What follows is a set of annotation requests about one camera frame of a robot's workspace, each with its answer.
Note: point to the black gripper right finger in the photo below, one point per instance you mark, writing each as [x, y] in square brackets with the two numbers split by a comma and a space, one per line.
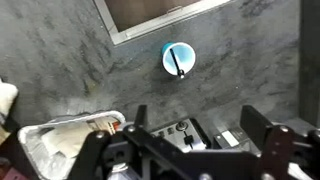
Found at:
[255, 126]

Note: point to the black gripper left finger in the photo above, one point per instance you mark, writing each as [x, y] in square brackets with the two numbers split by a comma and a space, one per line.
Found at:
[140, 116]

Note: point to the white crumpled napkin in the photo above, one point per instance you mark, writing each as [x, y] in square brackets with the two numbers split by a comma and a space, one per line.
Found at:
[6, 96]

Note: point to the black toaster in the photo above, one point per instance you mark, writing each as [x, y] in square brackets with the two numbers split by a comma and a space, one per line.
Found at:
[196, 141]

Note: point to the blue plastic cup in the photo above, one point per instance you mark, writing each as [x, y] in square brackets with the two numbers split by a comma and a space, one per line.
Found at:
[185, 55]

